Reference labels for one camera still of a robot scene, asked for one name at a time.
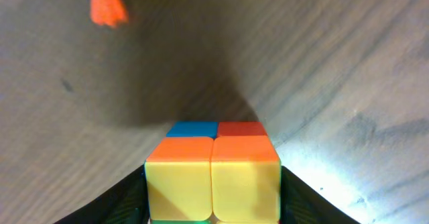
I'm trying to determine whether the colourful puzzle cube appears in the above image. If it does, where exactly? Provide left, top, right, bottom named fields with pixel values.
left=144, top=121, right=282, bottom=223

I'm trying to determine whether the white duck toy pink hat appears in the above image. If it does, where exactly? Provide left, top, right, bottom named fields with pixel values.
left=90, top=0, right=128, bottom=27

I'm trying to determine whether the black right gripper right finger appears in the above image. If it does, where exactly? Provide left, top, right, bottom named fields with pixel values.
left=280, top=166, right=359, bottom=224

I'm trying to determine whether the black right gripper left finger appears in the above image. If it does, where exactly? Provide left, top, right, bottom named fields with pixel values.
left=55, top=166, right=149, bottom=224

